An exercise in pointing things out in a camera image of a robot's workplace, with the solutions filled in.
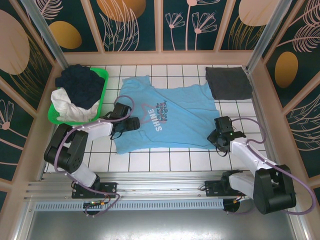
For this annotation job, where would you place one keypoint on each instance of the navy blue t-shirt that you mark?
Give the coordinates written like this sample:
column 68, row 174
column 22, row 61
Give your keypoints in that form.
column 82, row 85

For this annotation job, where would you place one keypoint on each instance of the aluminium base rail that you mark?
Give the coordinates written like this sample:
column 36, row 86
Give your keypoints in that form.
column 160, row 187

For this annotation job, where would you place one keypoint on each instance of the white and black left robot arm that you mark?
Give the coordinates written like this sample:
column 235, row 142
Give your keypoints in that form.
column 100, row 128

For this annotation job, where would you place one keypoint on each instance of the light blue printed t-shirt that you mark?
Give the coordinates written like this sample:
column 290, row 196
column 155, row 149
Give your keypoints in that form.
column 180, row 107

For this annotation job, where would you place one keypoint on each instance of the green plastic basket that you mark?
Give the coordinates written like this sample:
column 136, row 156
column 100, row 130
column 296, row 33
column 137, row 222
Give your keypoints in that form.
column 52, row 115

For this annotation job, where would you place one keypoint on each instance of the small circuit board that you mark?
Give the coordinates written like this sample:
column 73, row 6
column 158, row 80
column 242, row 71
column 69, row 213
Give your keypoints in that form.
column 93, row 203

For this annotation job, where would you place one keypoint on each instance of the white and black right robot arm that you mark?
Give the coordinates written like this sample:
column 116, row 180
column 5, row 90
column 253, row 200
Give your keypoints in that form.
column 246, row 155

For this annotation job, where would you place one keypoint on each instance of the folded grey t-shirt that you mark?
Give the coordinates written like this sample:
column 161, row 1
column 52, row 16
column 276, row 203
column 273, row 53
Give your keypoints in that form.
column 228, row 82

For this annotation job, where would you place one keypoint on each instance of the aluminium frame post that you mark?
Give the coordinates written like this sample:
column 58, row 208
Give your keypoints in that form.
column 47, row 37
column 265, row 35

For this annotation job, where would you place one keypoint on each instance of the white t-shirt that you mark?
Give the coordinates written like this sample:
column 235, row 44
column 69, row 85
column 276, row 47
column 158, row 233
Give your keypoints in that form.
column 62, row 102

